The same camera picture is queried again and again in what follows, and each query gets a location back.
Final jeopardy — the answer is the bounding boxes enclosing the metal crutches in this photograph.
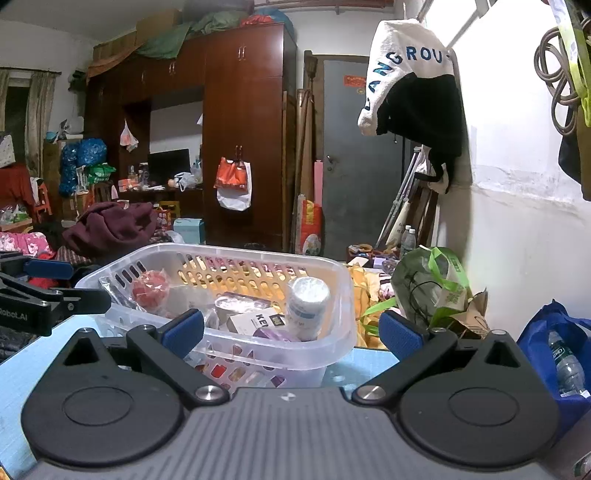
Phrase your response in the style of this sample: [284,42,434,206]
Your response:
[376,145,432,250]

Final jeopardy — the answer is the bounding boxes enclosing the black monitor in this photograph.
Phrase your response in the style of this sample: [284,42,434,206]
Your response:
[148,148,191,185]

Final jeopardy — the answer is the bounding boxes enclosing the cardboard box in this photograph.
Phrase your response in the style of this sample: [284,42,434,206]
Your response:
[92,34,139,63]

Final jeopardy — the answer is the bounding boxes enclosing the yellow-green strap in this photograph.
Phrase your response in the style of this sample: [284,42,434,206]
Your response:
[547,0,591,127]

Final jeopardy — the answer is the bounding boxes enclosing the green shopping bag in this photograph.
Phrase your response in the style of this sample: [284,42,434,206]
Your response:
[392,246,472,330]

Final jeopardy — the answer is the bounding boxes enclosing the maroon cloth pile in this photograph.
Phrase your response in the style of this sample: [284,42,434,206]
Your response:
[62,200,160,264]

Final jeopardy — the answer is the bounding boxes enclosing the blue net bags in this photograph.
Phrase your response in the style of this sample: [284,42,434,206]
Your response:
[59,138,108,195]

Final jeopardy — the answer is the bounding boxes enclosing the white round bottle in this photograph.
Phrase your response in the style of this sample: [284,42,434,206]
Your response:
[284,276,332,342]

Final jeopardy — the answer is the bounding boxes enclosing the brown paper bag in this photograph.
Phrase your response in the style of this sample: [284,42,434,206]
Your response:
[443,288,492,340]

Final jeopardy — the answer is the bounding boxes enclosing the teal box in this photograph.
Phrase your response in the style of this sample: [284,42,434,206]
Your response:
[173,218,206,245]

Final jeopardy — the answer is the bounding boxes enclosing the small white hanging plastic bag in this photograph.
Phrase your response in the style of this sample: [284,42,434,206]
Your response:
[120,119,139,152]

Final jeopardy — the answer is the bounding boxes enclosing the blue fabric bag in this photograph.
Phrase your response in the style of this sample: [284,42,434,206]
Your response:
[516,300,591,444]

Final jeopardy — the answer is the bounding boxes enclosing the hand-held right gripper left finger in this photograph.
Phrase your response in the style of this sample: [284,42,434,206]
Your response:
[62,308,232,409]

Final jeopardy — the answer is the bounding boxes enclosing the purple packet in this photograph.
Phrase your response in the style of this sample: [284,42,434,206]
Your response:
[252,325,303,344]

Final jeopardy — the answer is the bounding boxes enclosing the clear bottle with white cap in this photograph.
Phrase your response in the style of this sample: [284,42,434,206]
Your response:
[399,225,416,259]

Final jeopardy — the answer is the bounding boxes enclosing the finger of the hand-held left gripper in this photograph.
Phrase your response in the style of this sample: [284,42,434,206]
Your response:
[0,251,77,289]
[46,287,112,317]

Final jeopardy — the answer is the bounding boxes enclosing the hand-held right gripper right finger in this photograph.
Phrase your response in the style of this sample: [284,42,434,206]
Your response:
[351,309,529,407]

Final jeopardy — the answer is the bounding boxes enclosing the white box with black print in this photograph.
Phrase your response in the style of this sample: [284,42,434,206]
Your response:
[228,310,289,337]

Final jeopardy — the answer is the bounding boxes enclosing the window curtain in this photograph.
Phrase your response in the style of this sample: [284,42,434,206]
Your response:
[25,69,58,181]

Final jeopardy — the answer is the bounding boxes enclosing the red item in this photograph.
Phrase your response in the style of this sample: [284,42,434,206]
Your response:
[129,270,171,308]

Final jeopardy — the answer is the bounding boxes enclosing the dark olive hanging bag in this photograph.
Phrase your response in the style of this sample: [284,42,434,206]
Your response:
[556,92,591,201]

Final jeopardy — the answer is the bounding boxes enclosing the orange and white plastic bag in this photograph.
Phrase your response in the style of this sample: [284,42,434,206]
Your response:
[213,157,253,212]

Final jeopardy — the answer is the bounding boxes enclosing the coiled rope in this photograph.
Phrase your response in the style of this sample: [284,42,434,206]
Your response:
[533,25,591,137]

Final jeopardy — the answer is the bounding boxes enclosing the brown wooden wardrobe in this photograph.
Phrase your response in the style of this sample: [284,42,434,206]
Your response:
[85,23,298,252]

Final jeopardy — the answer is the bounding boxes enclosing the grey metal door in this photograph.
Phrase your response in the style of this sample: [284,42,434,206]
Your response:
[322,54,416,261]

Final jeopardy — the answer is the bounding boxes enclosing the orange patterned blanket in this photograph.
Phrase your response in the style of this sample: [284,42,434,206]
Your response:
[348,263,398,349]

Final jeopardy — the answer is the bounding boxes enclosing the clear plastic basket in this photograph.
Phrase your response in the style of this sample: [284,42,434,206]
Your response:
[74,243,358,388]

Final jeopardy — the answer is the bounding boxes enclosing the plastic water bottle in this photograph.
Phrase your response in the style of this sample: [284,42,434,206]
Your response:
[547,330,587,398]

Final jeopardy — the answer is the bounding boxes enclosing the white and black hanging garment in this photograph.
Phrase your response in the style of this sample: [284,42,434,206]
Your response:
[357,18,467,195]

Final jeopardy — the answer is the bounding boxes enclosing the pink patterned cloth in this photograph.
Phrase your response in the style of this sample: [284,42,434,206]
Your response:
[0,231,51,257]

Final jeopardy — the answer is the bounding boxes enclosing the green cloth bundle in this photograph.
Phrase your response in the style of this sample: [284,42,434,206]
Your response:
[136,11,241,61]

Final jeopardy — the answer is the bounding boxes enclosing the red and yellow sack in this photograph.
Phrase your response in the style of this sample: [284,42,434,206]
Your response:
[295,194,324,256]

